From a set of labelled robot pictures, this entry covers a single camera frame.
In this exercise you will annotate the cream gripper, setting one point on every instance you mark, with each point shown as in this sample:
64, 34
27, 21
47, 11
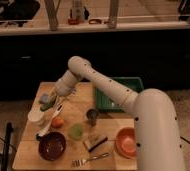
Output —
54, 100

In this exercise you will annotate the green pepper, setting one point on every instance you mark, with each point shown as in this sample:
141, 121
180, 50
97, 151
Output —
45, 107

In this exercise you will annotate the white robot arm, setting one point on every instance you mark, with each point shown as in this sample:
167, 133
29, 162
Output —
158, 142

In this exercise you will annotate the white paper cup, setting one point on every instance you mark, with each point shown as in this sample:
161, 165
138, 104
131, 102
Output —
36, 116

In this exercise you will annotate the green plastic cup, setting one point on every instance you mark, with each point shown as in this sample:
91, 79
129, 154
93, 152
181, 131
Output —
76, 131

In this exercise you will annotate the blue sponge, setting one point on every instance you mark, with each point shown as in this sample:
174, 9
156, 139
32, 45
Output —
44, 99

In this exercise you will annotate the orange fruit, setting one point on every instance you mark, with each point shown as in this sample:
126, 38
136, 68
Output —
57, 122

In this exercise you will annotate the dark maroon bowl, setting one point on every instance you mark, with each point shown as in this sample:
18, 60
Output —
52, 146

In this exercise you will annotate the green plastic tray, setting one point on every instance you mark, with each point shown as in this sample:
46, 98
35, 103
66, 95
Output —
105, 105

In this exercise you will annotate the black pole stand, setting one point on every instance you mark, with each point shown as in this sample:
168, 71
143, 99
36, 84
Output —
5, 157

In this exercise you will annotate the brown black sponge block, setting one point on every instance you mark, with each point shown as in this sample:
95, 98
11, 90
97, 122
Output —
94, 140

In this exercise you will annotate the silver fork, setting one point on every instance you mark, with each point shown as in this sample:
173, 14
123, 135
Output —
81, 162

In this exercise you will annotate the orange bowl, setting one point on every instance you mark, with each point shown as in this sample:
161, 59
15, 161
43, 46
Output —
125, 142

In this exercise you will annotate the red bowl on shelf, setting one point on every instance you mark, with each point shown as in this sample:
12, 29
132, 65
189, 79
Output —
72, 21

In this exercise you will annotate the white bottle on shelf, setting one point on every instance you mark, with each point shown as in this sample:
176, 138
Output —
78, 10

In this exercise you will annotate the black office chair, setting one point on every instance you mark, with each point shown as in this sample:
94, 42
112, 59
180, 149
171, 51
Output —
18, 12

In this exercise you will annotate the white handled spatula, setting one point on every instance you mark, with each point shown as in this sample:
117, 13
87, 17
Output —
44, 130

